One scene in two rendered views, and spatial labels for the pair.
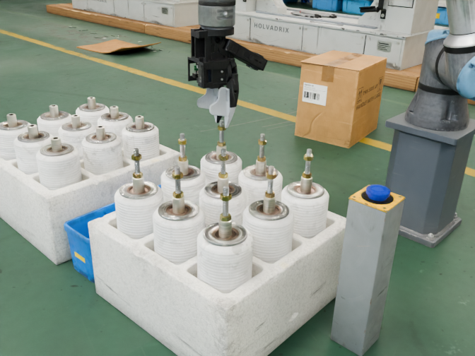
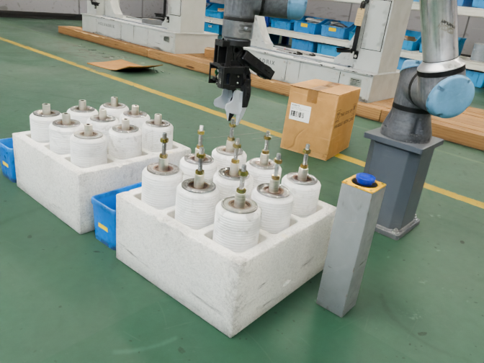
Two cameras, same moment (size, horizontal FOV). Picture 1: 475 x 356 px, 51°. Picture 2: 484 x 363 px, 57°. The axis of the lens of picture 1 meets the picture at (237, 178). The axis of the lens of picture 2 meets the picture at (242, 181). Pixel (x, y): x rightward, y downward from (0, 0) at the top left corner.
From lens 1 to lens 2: 13 cm
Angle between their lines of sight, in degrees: 4
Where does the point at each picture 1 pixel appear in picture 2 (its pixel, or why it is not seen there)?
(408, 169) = (380, 173)
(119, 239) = (144, 208)
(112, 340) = (132, 294)
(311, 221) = (305, 204)
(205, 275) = (220, 238)
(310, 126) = (294, 140)
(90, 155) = (115, 142)
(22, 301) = (52, 261)
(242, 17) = not seen: hidden behind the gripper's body
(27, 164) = (60, 147)
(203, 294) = (219, 252)
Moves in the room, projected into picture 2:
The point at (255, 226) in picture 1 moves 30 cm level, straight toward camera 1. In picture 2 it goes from (262, 202) to (267, 286)
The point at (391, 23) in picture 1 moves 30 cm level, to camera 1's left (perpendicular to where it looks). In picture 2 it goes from (362, 63) to (318, 58)
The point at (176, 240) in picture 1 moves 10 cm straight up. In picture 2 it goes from (196, 209) to (199, 166)
